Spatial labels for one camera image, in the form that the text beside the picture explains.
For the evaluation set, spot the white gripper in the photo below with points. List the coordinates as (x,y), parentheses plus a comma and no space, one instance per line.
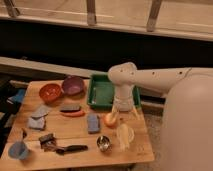
(123,101)

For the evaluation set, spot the yellow banana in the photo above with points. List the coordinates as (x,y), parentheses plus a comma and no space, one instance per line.
(124,135)

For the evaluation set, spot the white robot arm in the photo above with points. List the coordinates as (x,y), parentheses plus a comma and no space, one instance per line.
(187,128)

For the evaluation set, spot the purple bowl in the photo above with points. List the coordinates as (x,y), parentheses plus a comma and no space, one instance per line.
(73,85)

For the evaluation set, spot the orange bowl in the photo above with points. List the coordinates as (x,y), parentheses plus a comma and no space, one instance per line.
(50,92)

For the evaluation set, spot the orange fruit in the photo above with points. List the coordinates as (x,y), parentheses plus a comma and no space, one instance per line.
(106,118)

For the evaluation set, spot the green plastic tray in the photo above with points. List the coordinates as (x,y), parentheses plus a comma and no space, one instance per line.
(101,92)

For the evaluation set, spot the blue sponge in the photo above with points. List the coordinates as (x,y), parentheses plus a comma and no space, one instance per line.
(93,124)

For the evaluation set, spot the small metal cup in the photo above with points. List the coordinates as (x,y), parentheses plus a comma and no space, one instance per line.
(103,143)

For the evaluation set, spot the dark grey sponge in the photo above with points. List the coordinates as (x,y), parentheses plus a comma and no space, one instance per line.
(70,108)

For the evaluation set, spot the grey-blue cloth upper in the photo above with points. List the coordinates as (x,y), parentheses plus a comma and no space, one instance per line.
(41,111)

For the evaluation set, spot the grey-blue cloth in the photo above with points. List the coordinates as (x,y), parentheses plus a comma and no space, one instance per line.
(41,111)
(37,124)

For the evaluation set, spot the dark metal block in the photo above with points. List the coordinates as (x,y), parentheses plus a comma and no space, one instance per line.
(47,140)

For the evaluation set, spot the grey-blue cloth lower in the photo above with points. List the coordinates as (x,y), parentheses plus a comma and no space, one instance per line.
(37,124)

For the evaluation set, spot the blue object at table edge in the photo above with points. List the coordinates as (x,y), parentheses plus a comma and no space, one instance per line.
(19,96)

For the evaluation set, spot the blue plastic cup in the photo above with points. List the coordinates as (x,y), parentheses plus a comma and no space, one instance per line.
(18,150)

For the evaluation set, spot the black handled utensil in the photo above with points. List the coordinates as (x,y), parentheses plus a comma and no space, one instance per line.
(71,148)

